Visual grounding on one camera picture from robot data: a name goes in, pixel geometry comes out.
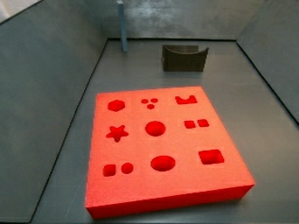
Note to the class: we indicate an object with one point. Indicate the red shape-sorting board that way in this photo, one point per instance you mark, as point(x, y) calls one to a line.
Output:
point(161, 153)

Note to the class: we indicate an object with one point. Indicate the dark grey curved bracket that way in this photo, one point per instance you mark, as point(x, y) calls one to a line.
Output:
point(184, 58)

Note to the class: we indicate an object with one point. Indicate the blue-grey vertical post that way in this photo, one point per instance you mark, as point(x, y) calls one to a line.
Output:
point(121, 24)

